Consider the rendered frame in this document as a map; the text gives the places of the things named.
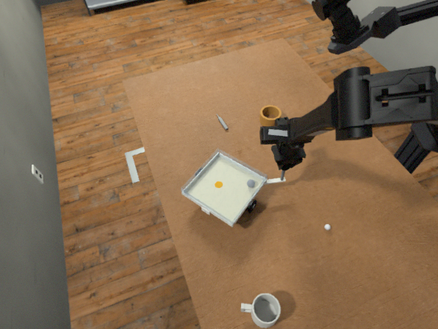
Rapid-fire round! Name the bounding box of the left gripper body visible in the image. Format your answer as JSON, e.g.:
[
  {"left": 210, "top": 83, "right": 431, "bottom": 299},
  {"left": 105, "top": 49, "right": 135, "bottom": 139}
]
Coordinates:
[{"left": 271, "top": 142, "right": 306, "bottom": 165}]

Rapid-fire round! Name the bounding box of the white mug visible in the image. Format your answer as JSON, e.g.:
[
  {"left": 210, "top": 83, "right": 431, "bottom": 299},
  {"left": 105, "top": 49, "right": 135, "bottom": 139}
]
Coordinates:
[{"left": 241, "top": 293, "right": 281, "bottom": 328}]

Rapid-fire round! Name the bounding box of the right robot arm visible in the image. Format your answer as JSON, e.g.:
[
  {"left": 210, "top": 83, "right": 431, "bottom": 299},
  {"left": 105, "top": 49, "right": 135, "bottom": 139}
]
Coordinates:
[{"left": 312, "top": 0, "right": 370, "bottom": 45}]

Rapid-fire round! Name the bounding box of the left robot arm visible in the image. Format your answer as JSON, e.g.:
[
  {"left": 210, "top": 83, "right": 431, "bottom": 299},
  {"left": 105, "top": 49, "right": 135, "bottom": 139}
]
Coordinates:
[{"left": 259, "top": 65, "right": 438, "bottom": 152}]

